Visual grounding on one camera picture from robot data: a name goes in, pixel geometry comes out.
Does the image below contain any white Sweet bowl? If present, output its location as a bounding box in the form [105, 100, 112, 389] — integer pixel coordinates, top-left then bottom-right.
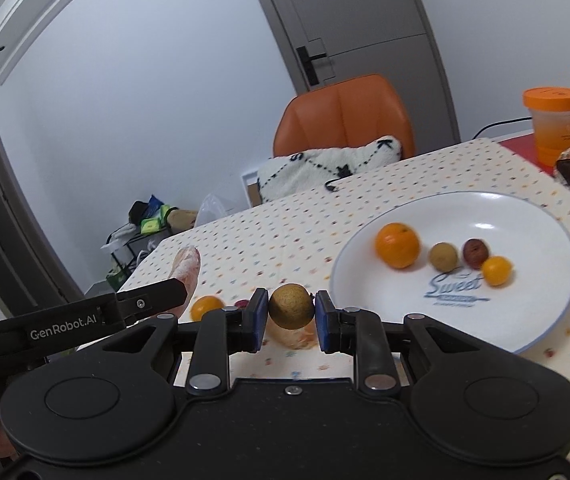
[329, 191, 570, 353]

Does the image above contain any orange leather chair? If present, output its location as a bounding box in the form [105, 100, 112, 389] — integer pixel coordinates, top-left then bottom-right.
[272, 74, 416, 158]

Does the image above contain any small orange kumquat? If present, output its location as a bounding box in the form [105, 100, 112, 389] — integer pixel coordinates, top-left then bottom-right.
[480, 256, 513, 287]
[189, 296, 225, 322]

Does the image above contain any dark red small fruit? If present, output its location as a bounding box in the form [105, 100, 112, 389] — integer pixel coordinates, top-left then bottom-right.
[462, 238, 490, 270]

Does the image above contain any long peeled pomelo segment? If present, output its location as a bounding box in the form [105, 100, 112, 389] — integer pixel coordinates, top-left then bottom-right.
[169, 246, 200, 318]

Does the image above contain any black door handle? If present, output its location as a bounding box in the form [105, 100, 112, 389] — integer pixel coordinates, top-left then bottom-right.
[296, 46, 327, 87]

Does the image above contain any floral white tablecloth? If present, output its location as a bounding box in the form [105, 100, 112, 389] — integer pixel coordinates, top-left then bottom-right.
[126, 140, 570, 380]

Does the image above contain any brown longan fruit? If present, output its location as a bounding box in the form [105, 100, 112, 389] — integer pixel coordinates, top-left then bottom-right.
[269, 284, 314, 330]
[428, 242, 459, 273]

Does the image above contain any grey door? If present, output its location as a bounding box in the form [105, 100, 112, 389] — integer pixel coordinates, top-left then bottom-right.
[259, 0, 460, 154]

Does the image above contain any clear plastic bag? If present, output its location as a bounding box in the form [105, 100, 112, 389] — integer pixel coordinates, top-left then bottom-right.
[194, 193, 238, 228]

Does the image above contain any large orange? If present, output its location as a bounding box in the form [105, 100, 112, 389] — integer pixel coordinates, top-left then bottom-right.
[374, 222, 422, 270]

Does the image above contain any short peeled pomelo segment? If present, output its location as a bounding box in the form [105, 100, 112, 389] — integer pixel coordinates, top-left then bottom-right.
[272, 326, 317, 350]

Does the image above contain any white black-patterned cushion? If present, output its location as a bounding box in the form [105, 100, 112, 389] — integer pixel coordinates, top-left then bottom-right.
[257, 136, 402, 203]

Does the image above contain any white framed cork board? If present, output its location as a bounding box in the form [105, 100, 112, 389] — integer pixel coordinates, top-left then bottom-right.
[242, 170, 262, 207]

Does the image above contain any orange lidded cup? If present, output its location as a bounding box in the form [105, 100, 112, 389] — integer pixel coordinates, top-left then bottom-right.
[523, 87, 570, 167]

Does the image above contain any black metal shelf rack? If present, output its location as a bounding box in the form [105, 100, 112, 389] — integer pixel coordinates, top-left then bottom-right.
[100, 223, 171, 278]

